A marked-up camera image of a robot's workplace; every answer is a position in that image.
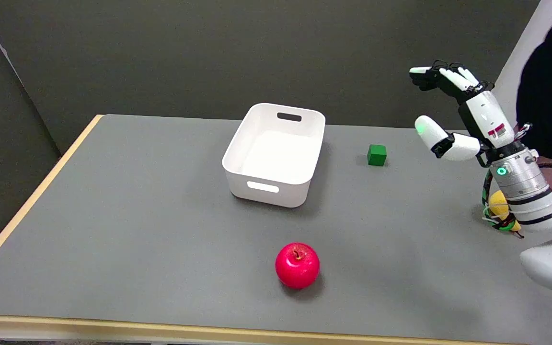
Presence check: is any black green braided cable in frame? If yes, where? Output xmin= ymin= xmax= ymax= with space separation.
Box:
xmin=482 ymin=162 xmax=552 ymax=236

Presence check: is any green cube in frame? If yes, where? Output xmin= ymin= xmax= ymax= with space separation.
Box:
xmin=367 ymin=144 xmax=387 ymax=167

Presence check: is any white plastic bin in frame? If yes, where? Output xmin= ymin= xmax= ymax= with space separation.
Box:
xmin=222 ymin=103 xmax=326 ymax=208

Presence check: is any red apple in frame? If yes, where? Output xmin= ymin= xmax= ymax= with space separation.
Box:
xmin=275 ymin=242 xmax=321 ymax=290

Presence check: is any person in black shirt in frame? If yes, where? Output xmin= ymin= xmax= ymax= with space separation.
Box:
xmin=516 ymin=0 xmax=552 ymax=193

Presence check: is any yellow pear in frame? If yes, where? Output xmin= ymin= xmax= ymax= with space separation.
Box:
xmin=489 ymin=190 xmax=522 ymax=232

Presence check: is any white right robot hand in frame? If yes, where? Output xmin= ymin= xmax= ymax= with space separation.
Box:
xmin=409 ymin=60 xmax=517 ymax=162

